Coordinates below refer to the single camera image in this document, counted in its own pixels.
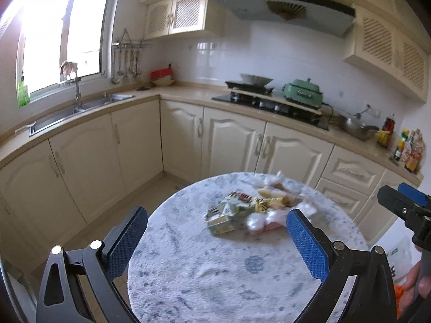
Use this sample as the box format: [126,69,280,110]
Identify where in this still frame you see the round marble table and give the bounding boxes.
[127,171,370,323]

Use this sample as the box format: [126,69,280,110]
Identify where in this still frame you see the red box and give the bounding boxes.
[150,68,175,81]

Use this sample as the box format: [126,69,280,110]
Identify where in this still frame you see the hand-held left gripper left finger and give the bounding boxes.
[35,206,149,323]

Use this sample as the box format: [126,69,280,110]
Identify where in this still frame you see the yellow seasoning container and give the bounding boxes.
[376,129,392,148]

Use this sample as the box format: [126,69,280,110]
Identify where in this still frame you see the yellow cap bottle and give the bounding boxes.
[401,129,414,166]

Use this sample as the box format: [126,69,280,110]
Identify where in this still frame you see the grey range hood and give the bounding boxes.
[212,0,357,38]

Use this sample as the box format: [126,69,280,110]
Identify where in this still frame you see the clear plastic bag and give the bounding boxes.
[245,171,319,236]

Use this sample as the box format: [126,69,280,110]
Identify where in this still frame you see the stainless steel pot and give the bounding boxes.
[337,113,380,141]

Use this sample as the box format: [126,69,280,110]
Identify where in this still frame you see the red white sauce packet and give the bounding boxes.
[250,220,287,237]

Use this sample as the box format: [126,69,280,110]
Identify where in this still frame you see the black power cable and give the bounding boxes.
[321,103,367,127]

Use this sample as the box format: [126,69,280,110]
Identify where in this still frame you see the brown round cookie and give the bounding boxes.
[258,182,298,207]

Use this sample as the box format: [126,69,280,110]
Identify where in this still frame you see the black gas stove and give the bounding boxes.
[211,93,331,131]

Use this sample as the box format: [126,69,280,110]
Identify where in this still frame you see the metal sink faucet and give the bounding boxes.
[61,71,84,109]

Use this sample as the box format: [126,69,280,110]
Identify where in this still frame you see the hanging utensil rack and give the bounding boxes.
[112,29,155,52]

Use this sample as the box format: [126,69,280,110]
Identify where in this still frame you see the cream kitchen base cabinets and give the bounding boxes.
[0,96,423,276]

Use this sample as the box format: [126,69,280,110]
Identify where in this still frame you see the metal wok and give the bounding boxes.
[239,73,274,87]

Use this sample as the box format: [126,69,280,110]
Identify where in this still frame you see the red brown striped wrapper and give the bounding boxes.
[226,191,254,205]

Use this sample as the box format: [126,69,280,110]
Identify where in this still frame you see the pinkish brown rag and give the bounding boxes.
[60,61,79,82]

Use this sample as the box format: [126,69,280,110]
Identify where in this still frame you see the stainless steel sink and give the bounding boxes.
[29,93,136,138]

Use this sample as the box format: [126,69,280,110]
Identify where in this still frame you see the beige kitchen countertop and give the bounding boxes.
[0,81,424,179]

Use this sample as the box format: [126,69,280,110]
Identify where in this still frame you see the white plastic bag green print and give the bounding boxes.
[385,237,416,285]

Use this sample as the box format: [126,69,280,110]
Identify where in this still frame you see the green cap bottle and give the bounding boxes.
[393,135,405,162]

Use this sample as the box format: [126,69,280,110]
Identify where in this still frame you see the dark sauce bottle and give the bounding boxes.
[383,113,397,142]

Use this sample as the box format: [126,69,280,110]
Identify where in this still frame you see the person's right hand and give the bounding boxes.
[408,254,431,310]

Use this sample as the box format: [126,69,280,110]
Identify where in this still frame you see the green packet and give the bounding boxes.
[17,81,32,108]

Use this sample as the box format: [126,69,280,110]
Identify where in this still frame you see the green electric pot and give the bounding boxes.
[282,78,325,109]

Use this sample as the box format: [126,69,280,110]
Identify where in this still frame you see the kitchen window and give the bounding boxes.
[15,0,114,104]

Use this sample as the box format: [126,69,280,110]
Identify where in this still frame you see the gold snack wrapper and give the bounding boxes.
[253,198,272,213]

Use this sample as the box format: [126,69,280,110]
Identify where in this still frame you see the green drink carton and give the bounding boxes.
[205,201,251,235]

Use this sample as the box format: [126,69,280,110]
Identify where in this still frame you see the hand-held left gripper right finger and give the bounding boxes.
[286,209,398,323]

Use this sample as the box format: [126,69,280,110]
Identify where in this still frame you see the cream lattice wall cabinet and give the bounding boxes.
[140,0,226,40]
[343,3,431,104]

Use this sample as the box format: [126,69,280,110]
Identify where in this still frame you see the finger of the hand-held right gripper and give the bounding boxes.
[377,186,413,217]
[397,182,431,209]

